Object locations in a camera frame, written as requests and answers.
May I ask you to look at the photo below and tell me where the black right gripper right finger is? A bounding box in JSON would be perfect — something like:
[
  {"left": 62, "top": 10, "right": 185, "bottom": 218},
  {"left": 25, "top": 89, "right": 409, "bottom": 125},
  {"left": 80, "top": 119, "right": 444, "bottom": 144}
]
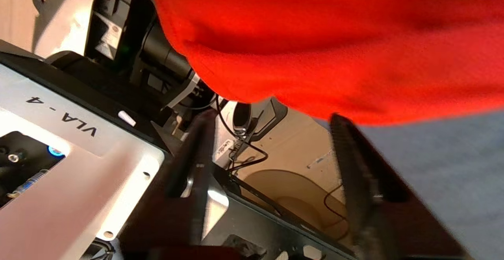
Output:
[{"left": 329, "top": 113, "right": 473, "bottom": 260}]

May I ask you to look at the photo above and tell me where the white black-rimmed robot base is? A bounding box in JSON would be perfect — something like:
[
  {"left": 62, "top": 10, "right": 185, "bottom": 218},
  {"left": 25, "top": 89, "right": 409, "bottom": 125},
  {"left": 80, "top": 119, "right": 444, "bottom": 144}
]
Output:
[{"left": 0, "top": 39, "right": 357, "bottom": 260}]

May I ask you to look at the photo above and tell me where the black silver torso joint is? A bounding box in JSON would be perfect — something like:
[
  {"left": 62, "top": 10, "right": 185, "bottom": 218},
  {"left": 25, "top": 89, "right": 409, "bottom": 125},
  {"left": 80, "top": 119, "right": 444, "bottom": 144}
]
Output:
[{"left": 47, "top": 0, "right": 215, "bottom": 113}]

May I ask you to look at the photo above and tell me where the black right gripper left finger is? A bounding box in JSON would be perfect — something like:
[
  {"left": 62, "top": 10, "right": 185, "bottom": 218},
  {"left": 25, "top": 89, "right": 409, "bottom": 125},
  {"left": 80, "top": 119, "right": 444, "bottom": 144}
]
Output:
[{"left": 118, "top": 110, "right": 218, "bottom": 260}]

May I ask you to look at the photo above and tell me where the thin black floor cable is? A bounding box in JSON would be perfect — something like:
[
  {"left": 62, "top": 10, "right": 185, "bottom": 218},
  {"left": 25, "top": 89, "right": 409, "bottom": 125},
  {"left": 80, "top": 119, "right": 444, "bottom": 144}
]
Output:
[{"left": 324, "top": 183, "right": 350, "bottom": 231}]

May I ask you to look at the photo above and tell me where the white dark-rimmed base fender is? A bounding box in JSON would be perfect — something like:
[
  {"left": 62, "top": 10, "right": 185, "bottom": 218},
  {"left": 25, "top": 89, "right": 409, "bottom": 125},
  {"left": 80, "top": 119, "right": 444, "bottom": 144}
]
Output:
[{"left": 215, "top": 97, "right": 289, "bottom": 166}]

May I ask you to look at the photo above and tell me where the red t-shirt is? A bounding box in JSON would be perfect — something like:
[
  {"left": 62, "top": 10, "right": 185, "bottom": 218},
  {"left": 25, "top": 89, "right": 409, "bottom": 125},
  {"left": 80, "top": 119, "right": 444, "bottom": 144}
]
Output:
[{"left": 93, "top": 0, "right": 504, "bottom": 127}]

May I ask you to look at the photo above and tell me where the blue-grey bed sheet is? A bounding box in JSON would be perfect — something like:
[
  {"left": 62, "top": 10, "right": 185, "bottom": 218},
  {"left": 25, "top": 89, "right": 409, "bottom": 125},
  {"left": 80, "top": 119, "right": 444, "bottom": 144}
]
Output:
[{"left": 315, "top": 110, "right": 504, "bottom": 260}]

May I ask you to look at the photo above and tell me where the black torso cable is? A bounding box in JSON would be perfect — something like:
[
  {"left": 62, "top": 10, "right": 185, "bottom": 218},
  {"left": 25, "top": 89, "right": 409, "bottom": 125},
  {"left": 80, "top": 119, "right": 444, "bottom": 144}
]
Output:
[{"left": 216, "top": 94, "right": 269, "bottom": 172}]

